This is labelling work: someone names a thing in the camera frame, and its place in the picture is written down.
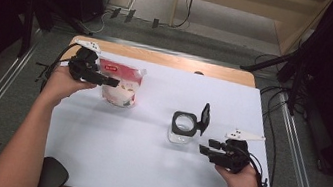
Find black floor cables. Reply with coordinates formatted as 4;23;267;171
234;51;297;187

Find red and white refill pouch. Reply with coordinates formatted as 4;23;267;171
91;57;150;112

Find person's right hand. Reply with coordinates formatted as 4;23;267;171
210;158;268;187

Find white sheet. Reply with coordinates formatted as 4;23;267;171
37;43;298;187

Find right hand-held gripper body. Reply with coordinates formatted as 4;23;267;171
205;124;268;179

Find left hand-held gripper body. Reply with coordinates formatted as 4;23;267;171
64;37;107;86

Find person's left hand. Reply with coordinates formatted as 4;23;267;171
37;62;100;114

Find black chair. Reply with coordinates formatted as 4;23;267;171
35;155;73;187

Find clear jar with black lid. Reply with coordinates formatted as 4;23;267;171
165;97;214;149

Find black tripod stand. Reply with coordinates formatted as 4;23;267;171
232;34;319;119
16;0;99;70

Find white floor cable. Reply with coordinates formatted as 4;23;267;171
77;5;115;39

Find left hand-held gripper black cable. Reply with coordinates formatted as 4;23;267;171
32;36;83;97

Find light wooden shelf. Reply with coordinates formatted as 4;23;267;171
167;0;333;62

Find wooden table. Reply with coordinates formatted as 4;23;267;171
39;32;260;187

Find small black floor block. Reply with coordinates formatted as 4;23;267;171
110;6;122;21
150;18;161;30

